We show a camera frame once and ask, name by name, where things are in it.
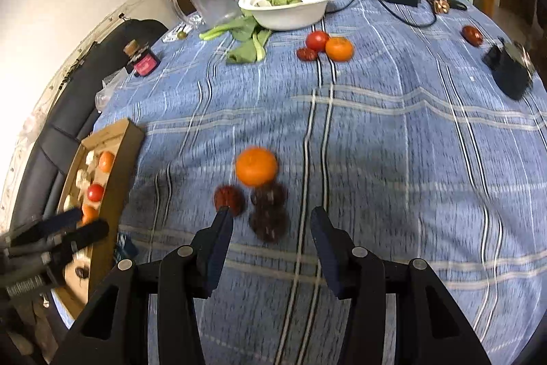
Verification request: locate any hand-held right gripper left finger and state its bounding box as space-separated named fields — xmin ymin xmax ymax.
xmin=51 ymin=206 xmax=235 ymax=365

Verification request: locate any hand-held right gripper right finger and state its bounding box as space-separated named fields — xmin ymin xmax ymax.
xmin=310 ymin=206 xmax=492 ymax=365

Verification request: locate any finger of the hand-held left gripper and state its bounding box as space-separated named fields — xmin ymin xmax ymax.
xmin=9 ymin=208 xmax=84 ymax=245
xmin=43 ymin=219 xmax=110 ymax=268

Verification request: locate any shiny red date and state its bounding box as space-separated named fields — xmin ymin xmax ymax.
xmin=214 ymin=184 xmax=246 ymax=217

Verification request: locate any dark wrinkled date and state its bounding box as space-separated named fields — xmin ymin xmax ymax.
xmin=250 ymin=181 xmax=288 ymax=210
xmin=249 ymin=207 xmax=290 ymax=243

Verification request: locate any wooden tray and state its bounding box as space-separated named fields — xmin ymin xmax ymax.
xmin=55 ymin=118 xmax=146 ymax=318

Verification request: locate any large orange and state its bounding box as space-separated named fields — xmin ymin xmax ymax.
xmin=235 ymin=146 xmax=279 ymax=187

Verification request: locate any black leather chair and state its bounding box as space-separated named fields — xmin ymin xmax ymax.
xmin=9 ymin=18 xmax=169 ymax=246

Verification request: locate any blue plaid tablecloth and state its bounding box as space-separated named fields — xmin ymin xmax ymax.
xmin=55 ymin=0 xmax=547 ymax=365

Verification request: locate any dark bottle with pink label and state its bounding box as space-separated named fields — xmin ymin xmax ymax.
xmin=123 ymin=40 xmax=162 ymax=77

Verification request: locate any green leafy vegetable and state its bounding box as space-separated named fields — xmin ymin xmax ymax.
xmin=199 ymin=16 xmax=272 ymax=65

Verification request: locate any white bowl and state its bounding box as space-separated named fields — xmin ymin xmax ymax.
xmin=238 ymin=0 xmax=336 ymax=31

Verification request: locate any black cylindrical tin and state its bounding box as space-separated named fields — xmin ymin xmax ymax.
xmin=482 ymin=41 xmax=537 ymax=101

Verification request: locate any dark red fruit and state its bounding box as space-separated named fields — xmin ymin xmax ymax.
xmin=462 ymin=25 xmax=484 ymax=47

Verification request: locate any black power cable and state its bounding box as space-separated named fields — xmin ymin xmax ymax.
xmin=325 ymin=0 xmax=439 ymax=28

